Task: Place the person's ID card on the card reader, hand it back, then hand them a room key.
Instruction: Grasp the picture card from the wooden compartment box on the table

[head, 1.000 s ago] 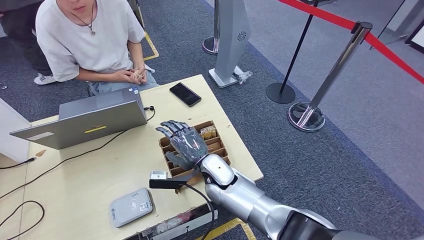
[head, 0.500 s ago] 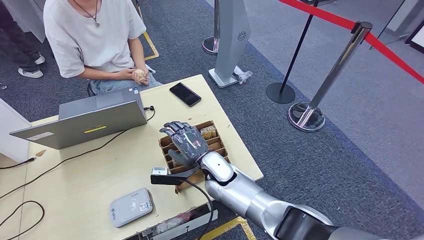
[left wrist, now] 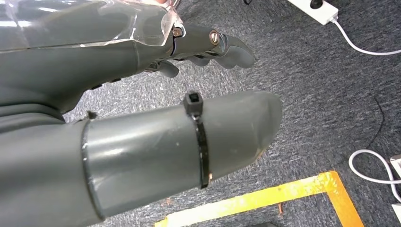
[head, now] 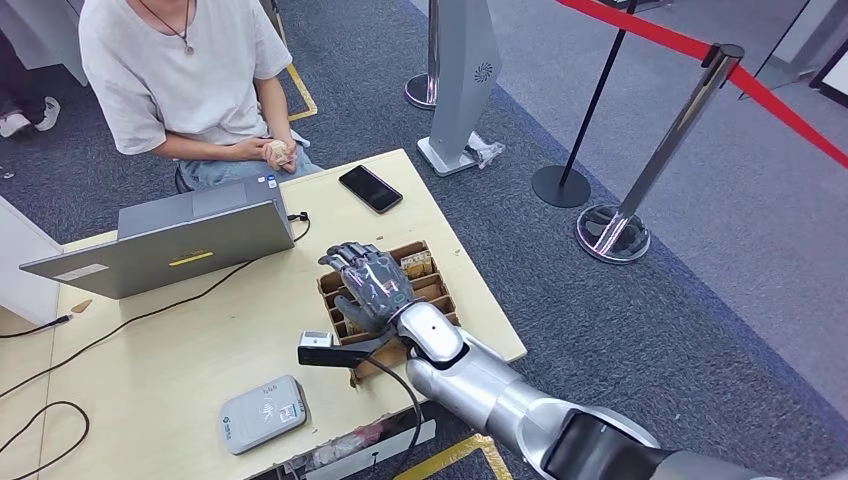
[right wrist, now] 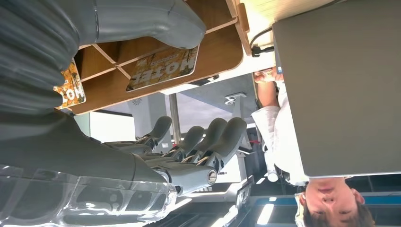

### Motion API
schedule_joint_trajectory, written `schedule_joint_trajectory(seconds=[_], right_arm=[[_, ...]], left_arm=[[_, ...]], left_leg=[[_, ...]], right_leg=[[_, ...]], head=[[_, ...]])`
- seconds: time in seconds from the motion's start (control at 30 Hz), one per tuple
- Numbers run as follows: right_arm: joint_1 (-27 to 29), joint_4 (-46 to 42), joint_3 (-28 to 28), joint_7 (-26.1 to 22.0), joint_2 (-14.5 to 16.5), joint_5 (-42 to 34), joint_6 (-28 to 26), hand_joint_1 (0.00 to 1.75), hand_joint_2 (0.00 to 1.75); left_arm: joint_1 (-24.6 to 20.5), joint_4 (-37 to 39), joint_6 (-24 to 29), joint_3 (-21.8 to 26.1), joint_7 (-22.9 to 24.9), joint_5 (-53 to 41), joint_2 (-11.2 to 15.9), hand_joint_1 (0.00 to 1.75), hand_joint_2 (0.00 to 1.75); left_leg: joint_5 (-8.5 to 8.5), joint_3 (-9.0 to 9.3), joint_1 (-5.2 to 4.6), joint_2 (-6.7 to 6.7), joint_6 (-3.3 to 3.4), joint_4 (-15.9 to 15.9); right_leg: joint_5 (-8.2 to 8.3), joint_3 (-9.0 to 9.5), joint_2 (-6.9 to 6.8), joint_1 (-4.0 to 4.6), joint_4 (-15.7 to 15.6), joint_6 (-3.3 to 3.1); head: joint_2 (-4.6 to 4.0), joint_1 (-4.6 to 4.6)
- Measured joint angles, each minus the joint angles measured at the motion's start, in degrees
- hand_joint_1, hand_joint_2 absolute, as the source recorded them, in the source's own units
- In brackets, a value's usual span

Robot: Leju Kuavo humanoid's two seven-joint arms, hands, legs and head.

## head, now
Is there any person's left hand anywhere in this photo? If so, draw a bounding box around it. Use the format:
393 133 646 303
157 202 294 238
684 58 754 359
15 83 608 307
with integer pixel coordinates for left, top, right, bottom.
264 137 301 175

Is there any person's right hand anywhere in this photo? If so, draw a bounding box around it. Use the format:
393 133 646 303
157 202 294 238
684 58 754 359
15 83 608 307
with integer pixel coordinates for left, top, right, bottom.
235 135 276 164

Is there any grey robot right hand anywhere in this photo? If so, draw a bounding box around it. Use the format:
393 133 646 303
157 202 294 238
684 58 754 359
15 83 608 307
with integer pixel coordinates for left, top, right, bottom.
317 241 417 335

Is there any patterned hotel room key card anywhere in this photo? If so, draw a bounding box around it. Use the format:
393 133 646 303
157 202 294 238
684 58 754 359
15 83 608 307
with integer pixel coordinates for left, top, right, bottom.
400 251 435 280

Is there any grey card reader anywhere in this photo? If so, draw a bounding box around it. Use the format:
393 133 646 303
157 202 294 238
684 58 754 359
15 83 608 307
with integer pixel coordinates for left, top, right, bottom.
218 374 310 456

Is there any standing person in dark trousers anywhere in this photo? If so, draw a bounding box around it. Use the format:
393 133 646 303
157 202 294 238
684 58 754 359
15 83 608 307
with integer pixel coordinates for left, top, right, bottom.
0 29 62 139

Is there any black smartphone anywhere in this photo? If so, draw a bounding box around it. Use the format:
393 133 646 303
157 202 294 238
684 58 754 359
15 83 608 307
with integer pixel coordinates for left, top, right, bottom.
338 164 404 215

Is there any grey laptop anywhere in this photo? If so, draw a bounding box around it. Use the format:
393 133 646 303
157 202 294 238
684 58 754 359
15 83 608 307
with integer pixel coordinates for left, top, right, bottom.
19 170 297 301

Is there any chrome stanchion with round base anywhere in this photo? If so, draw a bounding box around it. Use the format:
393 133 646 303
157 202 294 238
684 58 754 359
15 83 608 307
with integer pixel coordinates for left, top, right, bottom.
404 0 442 111

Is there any pink plastic wrapped bundle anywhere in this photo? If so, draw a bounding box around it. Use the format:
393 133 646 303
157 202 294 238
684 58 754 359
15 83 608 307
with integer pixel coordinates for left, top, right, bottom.
311 423 387 470

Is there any crumpled clear plastic bag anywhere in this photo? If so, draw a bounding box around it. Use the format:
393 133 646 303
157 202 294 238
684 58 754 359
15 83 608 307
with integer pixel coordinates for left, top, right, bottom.
466 131 506 170

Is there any grey kiosk stand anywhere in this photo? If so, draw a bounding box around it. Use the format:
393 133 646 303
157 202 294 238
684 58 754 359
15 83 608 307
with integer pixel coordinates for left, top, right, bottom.
417 0 503 178

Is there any white cabinet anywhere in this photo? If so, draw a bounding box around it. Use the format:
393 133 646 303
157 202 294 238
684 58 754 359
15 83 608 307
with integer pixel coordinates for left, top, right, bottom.
0 195 66 327

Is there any red barrier belt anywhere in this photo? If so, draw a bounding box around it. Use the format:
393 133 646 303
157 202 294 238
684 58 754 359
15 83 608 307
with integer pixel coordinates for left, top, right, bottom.
556 0 848 170

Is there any grey partition panel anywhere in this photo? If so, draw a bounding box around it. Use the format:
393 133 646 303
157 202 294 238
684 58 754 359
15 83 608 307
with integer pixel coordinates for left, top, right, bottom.
739 0 848 101

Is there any black framed white board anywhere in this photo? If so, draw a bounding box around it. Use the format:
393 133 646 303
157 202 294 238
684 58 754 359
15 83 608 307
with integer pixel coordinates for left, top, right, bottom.
809 40 848 111

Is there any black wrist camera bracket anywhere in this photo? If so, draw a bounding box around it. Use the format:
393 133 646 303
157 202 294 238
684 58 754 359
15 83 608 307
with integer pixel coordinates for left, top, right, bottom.
297 334 399 370

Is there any black cord pendant necklace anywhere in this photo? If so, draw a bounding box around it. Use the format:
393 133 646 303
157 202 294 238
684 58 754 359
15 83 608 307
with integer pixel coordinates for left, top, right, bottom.
135 0 195 56

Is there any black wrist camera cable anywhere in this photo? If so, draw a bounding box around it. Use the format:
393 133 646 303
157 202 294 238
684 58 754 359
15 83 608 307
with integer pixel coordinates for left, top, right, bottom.
364 354 425 480

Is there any white shelf rail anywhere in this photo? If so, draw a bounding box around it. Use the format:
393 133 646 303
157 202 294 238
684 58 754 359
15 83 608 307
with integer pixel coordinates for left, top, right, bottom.
304 419 439 480

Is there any black laptop power cable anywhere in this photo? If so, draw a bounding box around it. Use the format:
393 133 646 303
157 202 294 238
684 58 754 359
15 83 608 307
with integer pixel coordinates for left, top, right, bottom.
0 210 313 401

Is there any black stanchion post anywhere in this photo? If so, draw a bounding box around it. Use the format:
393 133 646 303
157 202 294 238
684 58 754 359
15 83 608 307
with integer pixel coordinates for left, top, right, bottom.
531 0 639 209

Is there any black cable with plug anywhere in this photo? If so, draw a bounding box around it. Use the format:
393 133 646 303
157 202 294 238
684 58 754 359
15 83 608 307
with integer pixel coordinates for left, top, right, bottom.
0 315 73 340

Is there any black looped cable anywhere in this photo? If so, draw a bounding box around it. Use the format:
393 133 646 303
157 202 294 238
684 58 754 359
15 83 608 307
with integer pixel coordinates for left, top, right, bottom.
0 400 91 480

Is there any chrome stanchion post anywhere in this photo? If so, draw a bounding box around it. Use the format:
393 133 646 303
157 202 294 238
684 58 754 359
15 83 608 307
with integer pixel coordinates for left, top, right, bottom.
574 43 745 266

